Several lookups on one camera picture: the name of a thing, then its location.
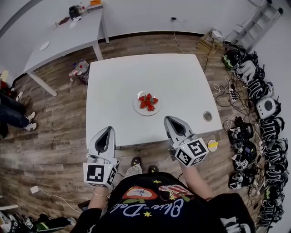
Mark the bin with bottles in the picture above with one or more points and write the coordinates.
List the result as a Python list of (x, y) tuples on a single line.
[(80, 70)]

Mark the orange item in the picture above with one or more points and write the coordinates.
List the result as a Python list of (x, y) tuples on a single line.
[(95, 2)]

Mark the black container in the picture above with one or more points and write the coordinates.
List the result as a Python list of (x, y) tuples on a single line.
[(74, 12)]

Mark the grey round table grommet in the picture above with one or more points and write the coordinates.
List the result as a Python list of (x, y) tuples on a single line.
[(207, 116)]

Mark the round disc with yellow strip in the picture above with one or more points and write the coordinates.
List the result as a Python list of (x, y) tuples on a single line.
[(213, 145)]

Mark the metal step ladder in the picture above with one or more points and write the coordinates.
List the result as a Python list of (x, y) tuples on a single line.
[(257, 25)]

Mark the row of black white headsets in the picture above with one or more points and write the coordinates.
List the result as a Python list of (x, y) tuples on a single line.
[(270, 136)]

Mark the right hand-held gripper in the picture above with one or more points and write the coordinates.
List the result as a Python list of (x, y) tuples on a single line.
[(192, 151)]

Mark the person's left forearm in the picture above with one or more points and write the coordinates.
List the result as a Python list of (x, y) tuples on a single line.
[(97, 200)]

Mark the black printed t-shirt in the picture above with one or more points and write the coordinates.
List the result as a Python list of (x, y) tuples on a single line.
[(163, 211)]

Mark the red strawberry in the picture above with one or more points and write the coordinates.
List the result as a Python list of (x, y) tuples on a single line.
[(150, 107), (155, 100), (149, 96), (143, 104), (141, 98)]

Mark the white round device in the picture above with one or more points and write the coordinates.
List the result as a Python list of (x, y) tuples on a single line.
[(266, 108)]

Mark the white power adapter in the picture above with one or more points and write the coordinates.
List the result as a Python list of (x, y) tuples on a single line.
[(34, 189)]

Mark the white power strip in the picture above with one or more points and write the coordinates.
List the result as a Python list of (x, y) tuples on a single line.
[(232, 94)]

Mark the person's dark slipper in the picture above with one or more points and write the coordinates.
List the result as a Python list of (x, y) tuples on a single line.
[(153, 169), (136, 161)]

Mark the person's right forearm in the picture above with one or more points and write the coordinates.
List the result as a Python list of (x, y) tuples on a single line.
[(196, 184)]

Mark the black wall plug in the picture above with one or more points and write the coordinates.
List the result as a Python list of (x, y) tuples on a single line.
[(173, 18)]

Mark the pile of black gear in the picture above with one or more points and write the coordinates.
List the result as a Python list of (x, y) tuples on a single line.
[(38, 224)]

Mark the clear glass plate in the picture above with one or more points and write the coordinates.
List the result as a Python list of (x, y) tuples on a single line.
[(137, 109)]

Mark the white round disc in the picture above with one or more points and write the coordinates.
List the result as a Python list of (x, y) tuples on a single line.
[(44, 46)]

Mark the person's patterned trousers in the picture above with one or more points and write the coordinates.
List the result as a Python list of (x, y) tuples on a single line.
[(134, 171)]

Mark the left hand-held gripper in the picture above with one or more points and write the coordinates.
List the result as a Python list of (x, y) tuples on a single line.
[(100, 174)]

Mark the stack of cardboard boxes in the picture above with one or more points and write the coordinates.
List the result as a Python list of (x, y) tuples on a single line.
[(210, 42)]

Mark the white long table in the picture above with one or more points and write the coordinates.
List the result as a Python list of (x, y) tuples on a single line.
[(66, 38)]

